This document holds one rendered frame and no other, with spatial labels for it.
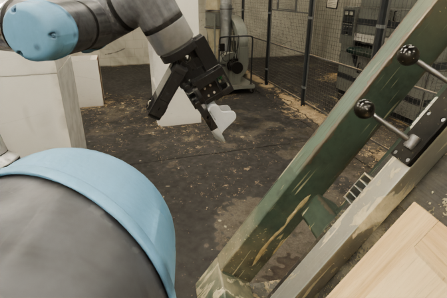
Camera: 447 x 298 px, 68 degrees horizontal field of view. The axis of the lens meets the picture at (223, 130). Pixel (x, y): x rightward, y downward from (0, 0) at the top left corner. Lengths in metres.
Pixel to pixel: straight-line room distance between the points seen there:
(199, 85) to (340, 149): 0.45
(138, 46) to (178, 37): 8.07
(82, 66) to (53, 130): 2.65
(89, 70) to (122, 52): 3.27
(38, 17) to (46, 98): 2.36
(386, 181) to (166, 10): 0.50
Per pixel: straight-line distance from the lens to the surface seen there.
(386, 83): 0.90
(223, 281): 0.99
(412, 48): 0.69
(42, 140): 2.95
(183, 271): 2.30
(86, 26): 0.53
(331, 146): 0.88
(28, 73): 2.81
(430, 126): 0.70
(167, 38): 0.58
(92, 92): 5.53
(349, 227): 0.72
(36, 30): 0.49
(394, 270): 0.67
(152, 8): 0.57
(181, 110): 4.44
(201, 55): 0.61
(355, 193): 0.78
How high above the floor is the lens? 1.63
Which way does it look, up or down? 22 degrees down
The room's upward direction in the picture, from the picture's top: straight up
